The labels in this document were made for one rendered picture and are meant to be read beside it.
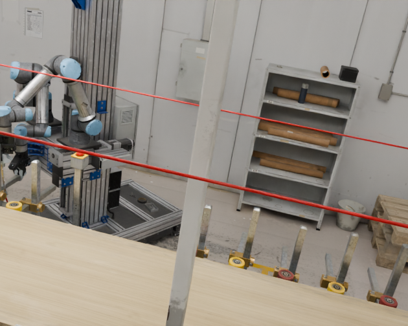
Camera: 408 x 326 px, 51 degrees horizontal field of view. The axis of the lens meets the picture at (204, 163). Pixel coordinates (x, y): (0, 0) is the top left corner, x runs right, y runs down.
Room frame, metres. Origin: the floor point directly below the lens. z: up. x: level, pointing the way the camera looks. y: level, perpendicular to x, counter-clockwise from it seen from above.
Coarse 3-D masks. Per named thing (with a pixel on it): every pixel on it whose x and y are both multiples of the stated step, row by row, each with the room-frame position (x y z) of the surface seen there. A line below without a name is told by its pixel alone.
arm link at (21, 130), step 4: (16, 128) 2.49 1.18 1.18; (20, 128) 2.50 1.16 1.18; (24, 128) 2.51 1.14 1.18; (16, 132) 2.48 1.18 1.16; (20, 132) 2.48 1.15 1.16; (24, 132) 2.49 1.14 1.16; (16, 140) 2.48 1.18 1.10; (20, 140) 2.48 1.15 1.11; (24, 140) 2.49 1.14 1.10; (16, 144) 2.48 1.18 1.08; (20, 144) 2.48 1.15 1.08; (24, 144) 2.49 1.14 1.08
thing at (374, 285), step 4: (368, 268) 2.13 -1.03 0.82; (372, 268) 2.14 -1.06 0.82; (368, 272) 2.11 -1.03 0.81; (372, 272) 2.10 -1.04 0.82; (368, 276) 2.09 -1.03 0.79; (372, 276) 2.06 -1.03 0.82; (372, 280) 2.02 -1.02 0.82; (376, 280) 2.02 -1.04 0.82; (372, 284) 1.99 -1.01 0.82; (376, 284) 1.99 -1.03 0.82; (372, 288) 1.96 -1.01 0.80; (376, 288) 1.95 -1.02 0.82; (376, 300) 1.85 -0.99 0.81
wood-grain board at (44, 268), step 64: (0, 256) 1.59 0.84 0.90; (64, 256) 1.67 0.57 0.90; (128, 256) 1.75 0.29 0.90; (0, 320) 1.23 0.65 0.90; (64, 320) 1.28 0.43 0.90; (128, 320) 1.33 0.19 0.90; (192, 320) 1.39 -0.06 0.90; (256, 320) 1.45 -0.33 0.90; (320, 320) 1.52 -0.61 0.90; (384, 320) 1.59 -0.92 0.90
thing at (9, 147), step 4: (4, 136) 2.27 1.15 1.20; (8, 136) 2.29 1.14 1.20; (4, 140) 2.29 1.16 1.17; (8, 140) 2.29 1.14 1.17; (12, 140) 2.30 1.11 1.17; (4, 144) 2.28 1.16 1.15; (8, 144) 2.29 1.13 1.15; (12, 144) 2.29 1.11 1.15; (4, 148) 2.28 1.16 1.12; (8, 148) 2.29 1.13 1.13; (12, 148) 2.28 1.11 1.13; (4, 152) 2.28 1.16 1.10; (8, 152) 2.28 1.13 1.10; (12, 152) 2.28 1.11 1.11
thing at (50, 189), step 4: (52, 184) 2.45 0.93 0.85; (48, 188) 2.39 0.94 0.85; (52, 188) 2.41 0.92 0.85; (44, 192) 2.33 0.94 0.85; (48, 192) 2.36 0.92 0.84; (40, 196) 2.28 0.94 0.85; (44, 196) 2.31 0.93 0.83; (40, 200) 2.27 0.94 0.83; (24, 204) 2.15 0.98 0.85; (24, 208) 2.11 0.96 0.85; (28, 208) 2.15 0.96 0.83; (24, 212) 2.11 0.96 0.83
